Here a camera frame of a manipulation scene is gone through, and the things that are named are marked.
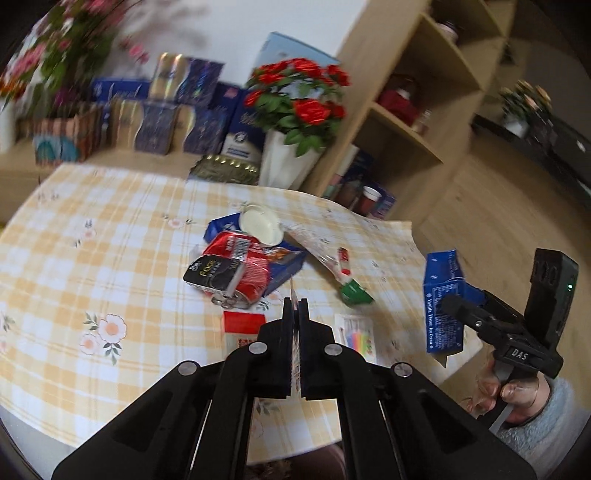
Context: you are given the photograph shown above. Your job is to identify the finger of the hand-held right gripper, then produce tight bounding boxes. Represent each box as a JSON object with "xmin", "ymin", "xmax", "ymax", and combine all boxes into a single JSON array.
[{"xmin": 441, "ymin": 294, "xmax": 497, "ymax": 334}]

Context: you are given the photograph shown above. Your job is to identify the black snack packet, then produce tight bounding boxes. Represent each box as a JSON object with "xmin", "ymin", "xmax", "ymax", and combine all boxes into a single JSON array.
[{"xmin": 183, "ymin": 255, "xmax": 247, "ymax": 294}]

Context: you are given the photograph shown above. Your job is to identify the red cup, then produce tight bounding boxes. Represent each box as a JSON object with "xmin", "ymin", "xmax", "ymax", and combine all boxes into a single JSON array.
[{"xmin": 359, "ymin": 185, "xmax": 382, "ymax": 216}]

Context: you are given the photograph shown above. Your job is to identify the large light blue box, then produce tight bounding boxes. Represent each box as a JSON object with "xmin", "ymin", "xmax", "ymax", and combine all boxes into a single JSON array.
[{"xmin": 251, "ymin": 31, "xmax": 341, "ymax": 80}]

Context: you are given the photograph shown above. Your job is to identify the red and white box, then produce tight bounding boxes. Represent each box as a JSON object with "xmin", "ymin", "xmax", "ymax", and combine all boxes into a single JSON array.
[{"xmin": 222, "ymin": 311, "xmax": 268, "ymax": 357}]

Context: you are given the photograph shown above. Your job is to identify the red rose bouquet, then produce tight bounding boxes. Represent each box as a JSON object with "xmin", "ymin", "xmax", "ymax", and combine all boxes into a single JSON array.
[{"xmin": 243, "ymin": 57, "xmax": 352, "ymax": 158}]

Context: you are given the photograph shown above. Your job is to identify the wooden shelving unit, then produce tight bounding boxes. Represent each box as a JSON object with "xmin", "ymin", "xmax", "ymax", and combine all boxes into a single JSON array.
[{"xmin": 299, "ymin": 0, "xmax": 519, "ymax": 219}]

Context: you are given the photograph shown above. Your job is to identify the clear plastic wrapper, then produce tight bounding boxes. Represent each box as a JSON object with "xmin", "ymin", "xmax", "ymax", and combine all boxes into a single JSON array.
[{"xmin": 281, "ymin": 220, "xmax": 352, "ymax": 283}]

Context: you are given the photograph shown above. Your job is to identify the white and blue box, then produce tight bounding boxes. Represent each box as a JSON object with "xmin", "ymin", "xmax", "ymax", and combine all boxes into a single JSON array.
[{"xmin": 220, "ymin": 131, "xmax": 264, "ymax": 163}]

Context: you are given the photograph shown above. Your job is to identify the person's right forearm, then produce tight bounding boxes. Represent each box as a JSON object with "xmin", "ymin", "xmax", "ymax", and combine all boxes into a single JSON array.
[{"xmin": 501, "ymin": 376, "xmax": 588, "ymax": 480}]

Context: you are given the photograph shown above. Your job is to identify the blue ice cream carton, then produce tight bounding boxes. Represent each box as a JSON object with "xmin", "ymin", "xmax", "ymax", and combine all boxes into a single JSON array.
[{"xmin": 422, "ymin": 249, "xmax": 486, "ymax": 368}]

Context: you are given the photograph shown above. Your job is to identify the yellow checked tablecloth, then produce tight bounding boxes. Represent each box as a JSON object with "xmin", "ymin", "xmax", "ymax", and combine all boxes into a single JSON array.
[{"xmin": 0, "ymin": 164, "xmax": 477, "ymax": 468}]

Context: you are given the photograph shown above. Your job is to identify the tall white vase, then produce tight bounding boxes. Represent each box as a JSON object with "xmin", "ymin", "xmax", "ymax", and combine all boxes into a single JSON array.
[{"xmin": 0, "ymin": 99, "xmax": 20, "ymax": 156}]

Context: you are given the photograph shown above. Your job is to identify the pink flower plant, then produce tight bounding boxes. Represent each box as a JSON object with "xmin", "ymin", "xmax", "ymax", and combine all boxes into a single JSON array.
[{"xmin": 0, "ymin": 0, "xmax": 149, "ymax": 117}]

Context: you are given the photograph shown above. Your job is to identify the person's right hand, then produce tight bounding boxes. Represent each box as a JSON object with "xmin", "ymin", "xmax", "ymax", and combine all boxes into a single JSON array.
[{"xmin": 475, "ymin": 357, "xmax": 552, "ymax": 428}]

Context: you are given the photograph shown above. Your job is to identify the red crushed snack bag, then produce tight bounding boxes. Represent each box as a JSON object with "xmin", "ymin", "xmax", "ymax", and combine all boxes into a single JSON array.
[{"xmin": 203, "ymin": 231, "xmax": 274, "ymax": 309}]

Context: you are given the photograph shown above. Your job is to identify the dark blue bag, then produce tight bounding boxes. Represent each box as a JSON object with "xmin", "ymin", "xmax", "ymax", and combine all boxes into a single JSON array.
[{"xmin": 216, "ymin": 82, "xmax": 253, "ymax": 139}]

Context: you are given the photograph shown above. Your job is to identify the green plastic wrapper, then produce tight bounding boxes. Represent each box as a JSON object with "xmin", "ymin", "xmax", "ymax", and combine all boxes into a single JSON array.
[{"xmin": 339, "ymin": 279, "xmax": 375, "ymax": 306}]

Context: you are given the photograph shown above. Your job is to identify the gold and blue gift box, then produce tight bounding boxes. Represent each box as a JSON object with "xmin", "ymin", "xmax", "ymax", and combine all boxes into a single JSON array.
[
  {"xmin": 177, "ymin": 103, "xmax": 232, "ymax": 156},
  {"xmin": 111, "ymin": 99, "xmax": 179, "ymax": 156},
  {"xmin": 150, "ymin": 52, "xmax": 225, "ymax": 105}
]

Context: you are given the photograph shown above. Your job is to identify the candle packet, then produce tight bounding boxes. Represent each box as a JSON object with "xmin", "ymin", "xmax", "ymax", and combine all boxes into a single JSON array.
[{"xmin": 334, "ymin": 313, "xmax": 378, "ymax": 366}]

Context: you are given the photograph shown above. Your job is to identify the woven planter box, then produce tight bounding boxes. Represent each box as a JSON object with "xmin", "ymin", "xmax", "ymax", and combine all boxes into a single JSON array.
[{"xmin": 18, "ymin": 103, "xmax": 105, "ymax": 163}]

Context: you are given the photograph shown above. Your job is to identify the white flower vase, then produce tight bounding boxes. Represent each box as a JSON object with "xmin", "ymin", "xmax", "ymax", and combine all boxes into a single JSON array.
[{"xmin": 258, "ymin": 129, "xmax": 324, "ymax": 189}]

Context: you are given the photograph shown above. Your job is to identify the flat blue box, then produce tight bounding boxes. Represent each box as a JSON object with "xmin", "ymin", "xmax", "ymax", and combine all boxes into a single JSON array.
[{"xmin": 89, "ymin": 77, "xmax": 151, "ymax": 105}]

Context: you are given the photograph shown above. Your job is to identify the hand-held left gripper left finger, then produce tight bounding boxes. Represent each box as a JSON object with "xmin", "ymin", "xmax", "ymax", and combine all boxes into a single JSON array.
[{"xmin": 51, "ymin": 298, "xmax": 297, "ymax": 480}]

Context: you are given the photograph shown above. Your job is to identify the gold tray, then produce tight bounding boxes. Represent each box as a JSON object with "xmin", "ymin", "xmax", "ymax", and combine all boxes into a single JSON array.
[{"xmin": 188, "ymin": 154, "xmax": 262, "ymax": 186}]

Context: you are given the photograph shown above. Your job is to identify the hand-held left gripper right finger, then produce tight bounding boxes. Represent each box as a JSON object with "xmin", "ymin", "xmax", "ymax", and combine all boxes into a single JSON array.
[{"xmin": 298, "ymin": 298, "xmax": 539, "ymax": 480}]

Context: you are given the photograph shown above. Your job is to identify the potted flowers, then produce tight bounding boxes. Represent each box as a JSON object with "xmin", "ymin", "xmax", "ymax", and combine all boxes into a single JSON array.
[{"xmin": 500, "ymin": 80, "xmax": 553, "ymax": 138}]

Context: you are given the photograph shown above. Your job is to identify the blue coffee box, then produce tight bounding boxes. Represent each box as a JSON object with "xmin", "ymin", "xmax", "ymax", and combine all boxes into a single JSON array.
[{"xmin": 205, "ymin": 215, "xmax": 308, "ymax": 297}]

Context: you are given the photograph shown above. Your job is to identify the red pot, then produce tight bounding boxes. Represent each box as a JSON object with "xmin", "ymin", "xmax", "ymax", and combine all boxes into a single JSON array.
[{"xmin": 378, "ymin": 75, "xmax": 419, "ymax": 126}]

